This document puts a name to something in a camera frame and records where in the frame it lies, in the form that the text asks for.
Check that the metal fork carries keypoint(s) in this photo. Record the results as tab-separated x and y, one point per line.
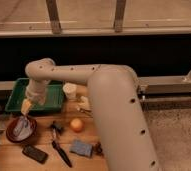
88	113

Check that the small red bowl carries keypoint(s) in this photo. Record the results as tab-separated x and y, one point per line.
23	129

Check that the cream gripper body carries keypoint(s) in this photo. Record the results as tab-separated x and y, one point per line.
26	106

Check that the blue sponge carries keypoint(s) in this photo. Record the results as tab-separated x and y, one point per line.
81	148

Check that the white paper cup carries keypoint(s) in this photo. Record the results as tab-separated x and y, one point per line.
70	90

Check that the bunch of dark grapes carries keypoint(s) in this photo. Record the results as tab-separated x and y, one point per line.
98	149

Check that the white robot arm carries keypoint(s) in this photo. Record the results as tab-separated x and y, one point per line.
117	112

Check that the black rectangular block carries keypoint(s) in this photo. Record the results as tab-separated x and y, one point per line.
35	153

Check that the purple bowl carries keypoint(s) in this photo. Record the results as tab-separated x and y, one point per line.
9	130

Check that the black handled knife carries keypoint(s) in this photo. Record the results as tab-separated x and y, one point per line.
58	148

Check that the black toy brush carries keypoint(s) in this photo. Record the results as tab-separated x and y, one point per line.
57	127

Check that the green plastic tray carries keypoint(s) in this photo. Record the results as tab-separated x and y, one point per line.
53	103

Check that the orange fruit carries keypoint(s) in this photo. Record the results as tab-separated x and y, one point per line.
77	125

